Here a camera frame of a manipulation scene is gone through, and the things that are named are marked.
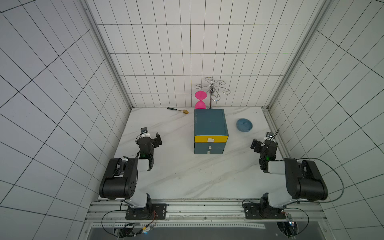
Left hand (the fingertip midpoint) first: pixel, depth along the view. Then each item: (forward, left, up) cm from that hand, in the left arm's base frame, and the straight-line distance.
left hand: (150, 136), depth 95 cm
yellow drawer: (-9, -37, +13) cm, 41 cm away
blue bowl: (+14, -65, -5) cm, 67 cm away
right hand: (-1, -70, 0) cm, 70 cm away
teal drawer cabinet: (-6, -37, +15) cm, 41 cm away
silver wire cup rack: (+23, -41, +22) cm, 52 cm away
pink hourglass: (+15, -32, +22) cm, 42 cm away
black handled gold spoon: (+29, -21, -6) cm, 36 cm away
